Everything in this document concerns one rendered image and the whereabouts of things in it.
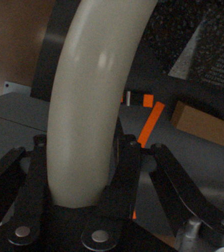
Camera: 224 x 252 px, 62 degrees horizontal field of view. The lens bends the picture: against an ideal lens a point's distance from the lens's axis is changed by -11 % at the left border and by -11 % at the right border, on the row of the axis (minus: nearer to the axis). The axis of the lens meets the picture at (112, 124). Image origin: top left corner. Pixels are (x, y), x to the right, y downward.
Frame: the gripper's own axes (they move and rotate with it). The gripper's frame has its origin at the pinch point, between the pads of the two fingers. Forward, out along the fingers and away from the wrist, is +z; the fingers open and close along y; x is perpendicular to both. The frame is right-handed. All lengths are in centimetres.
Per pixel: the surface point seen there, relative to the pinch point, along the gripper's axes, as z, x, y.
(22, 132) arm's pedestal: 40.0, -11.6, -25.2
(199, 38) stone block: 16.4, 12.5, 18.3
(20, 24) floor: 86, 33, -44
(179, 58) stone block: 20.9, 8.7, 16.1
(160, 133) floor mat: 82, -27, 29
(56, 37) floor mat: 84, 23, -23
